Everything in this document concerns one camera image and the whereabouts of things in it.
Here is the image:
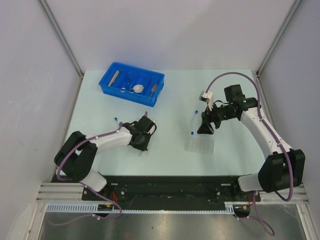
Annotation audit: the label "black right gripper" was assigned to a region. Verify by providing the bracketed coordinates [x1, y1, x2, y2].
[197, 100, 236, 135]

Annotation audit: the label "clear plastic test tube rack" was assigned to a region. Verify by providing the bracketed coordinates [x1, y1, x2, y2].
[184, 135, 215, 155]

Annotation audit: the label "white porcelain evaporating dish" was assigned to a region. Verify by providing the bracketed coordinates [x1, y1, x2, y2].
[132, 84, 144, 94]

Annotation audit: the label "bristle test tube brush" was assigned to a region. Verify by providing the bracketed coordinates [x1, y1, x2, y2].
[148, 84, 158, 100]

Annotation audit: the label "metal crucible tongs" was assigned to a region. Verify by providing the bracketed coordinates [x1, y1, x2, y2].
[120, 74, 136, 93]

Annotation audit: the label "wooden test tube clamp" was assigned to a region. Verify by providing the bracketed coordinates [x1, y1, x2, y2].
[108, 70, 120, 87]

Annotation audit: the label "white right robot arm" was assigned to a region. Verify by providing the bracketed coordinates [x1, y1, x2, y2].
[197, 84, 306, 201]

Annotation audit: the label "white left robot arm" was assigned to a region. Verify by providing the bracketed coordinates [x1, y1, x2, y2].
[54, 114, 157, 200]

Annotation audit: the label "blue plastic bin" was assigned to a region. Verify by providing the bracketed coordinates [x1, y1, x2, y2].
[99, 62, 165, 107]

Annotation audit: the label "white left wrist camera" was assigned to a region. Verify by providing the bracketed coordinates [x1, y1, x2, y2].
[148, 119, 157, 135]

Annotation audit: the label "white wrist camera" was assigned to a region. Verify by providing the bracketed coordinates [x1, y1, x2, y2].
[199, 90, 215, 111]
[148, 119, 157, 135]

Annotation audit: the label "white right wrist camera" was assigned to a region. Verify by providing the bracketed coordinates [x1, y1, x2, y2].
[199, 90, 215, 111]

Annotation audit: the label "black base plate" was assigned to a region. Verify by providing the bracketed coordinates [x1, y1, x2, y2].
[81, 175, 263, 209]

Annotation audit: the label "slotted cable duct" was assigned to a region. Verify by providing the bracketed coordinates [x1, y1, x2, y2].
[45, 202, 235, 215]

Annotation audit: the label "aluminium frame rail right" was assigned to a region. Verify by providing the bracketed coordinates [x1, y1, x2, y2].
[256, 0, 320, 240]

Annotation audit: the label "aluminium frame rail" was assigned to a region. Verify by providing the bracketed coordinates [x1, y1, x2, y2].
[36, 0, 85, 81]
[256, 0, 320, 240]

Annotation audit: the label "aluminium frame rail left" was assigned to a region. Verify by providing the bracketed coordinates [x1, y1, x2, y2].
[36, 0, 85, 81]

